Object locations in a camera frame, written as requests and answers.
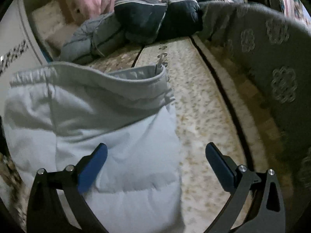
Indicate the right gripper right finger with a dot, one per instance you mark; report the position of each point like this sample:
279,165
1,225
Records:
267,211

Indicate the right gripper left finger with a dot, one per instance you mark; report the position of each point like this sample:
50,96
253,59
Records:
45,212

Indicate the floral patterned bed blanket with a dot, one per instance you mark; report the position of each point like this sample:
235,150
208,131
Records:
200,117

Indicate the white louvered wardrobe door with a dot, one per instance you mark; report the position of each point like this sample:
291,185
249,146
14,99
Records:
19,48

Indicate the beige pillow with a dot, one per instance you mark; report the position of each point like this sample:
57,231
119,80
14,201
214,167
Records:
58,39

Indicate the grey blue folded quilt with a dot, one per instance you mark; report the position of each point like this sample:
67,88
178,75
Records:
96,38

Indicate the dark navy folded quilt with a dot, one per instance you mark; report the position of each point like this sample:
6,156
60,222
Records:
147,21

